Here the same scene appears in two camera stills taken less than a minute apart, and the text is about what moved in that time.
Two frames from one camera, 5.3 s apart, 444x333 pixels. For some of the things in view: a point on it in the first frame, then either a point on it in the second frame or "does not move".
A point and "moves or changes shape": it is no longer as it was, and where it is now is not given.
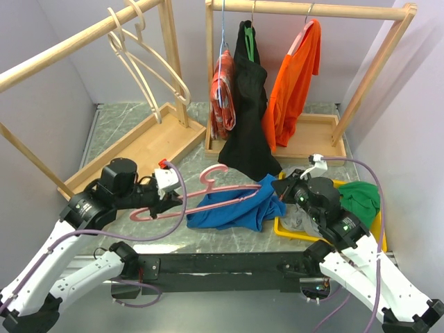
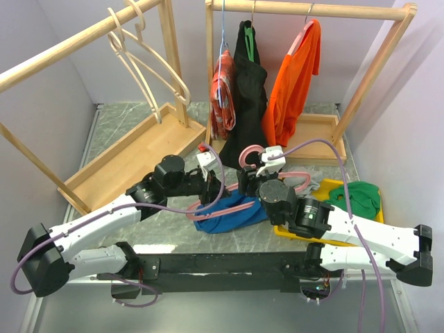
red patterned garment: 223,98 does not move
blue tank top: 249,214 does not move
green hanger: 248,32 does not move
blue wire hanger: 225,46 does not move
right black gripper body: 295,189 to 249,175
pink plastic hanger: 210,190 moves or changes shape
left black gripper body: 141,195 to 193,184
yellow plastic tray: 277,225 does not move
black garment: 249,150 does not move
